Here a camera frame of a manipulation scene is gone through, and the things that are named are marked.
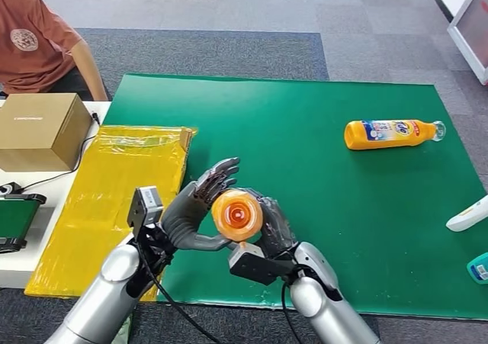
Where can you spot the teal plastic bottle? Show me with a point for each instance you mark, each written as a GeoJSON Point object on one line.
{"type": "Point", "coordinates": [480, 270]}

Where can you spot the yellow plastic bag package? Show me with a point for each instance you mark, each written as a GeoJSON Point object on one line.
{"type": "Point", "coordinates": [106, 200]}

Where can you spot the person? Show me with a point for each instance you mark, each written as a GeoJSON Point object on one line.
{"type": "Point", "coordinates": [30, 38]}

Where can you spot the brown cardboard box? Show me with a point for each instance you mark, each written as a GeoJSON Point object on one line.
{"type": "Point", "coordinates": [38, 129]}

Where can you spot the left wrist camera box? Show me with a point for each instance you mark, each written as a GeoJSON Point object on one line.
{"type": "Point", "coordinates": [146, 206]}

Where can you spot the person's left forearm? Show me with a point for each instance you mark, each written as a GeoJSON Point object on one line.
{"type": "Point", "coordinates": [91, 71]}

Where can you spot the orange bottle with printed label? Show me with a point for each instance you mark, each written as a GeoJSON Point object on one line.
{"type": "Point", "coordinates": [237, 215]}

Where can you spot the green table mat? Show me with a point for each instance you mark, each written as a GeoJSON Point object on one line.
{"type": "Point", "coordinates": [305, 190]}

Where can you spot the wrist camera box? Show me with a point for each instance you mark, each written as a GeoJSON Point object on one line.
{"type": "Point", "coordinates": [251, 263]}
{"type": "Point", "coordinates": [146, 206]}

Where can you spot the white framed display board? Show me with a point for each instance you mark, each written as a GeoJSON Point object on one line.
{"type": "Point", "coordinates": [473, 28]}

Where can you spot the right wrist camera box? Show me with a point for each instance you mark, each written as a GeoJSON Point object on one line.
{"type": "Point", "coordinates": [251, 263]}

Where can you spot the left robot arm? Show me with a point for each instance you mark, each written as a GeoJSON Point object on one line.
{"type": "Point", "coordinates": [102, 301]}

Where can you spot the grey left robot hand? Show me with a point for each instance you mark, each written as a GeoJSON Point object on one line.
{"type": "Point", "coordinates": [186, 215]}

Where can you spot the orange bottle with clear cap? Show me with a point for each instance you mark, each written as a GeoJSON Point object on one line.
{"type": "Point", "coordinates": [388, 134]}

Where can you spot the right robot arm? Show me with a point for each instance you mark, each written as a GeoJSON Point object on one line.
{"type": "Point", "coordinates": [323, 306]}

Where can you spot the white plastic bottle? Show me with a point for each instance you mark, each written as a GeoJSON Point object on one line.
{"type": "Point", "coordinates": [468, 216]}

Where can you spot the black framed green device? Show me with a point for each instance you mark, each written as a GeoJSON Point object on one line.
{"type": "Point", "coordinates": [15, 220]}

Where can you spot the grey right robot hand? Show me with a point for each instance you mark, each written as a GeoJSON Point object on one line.
{"type": "Point", "coordinates": [276, 230]}

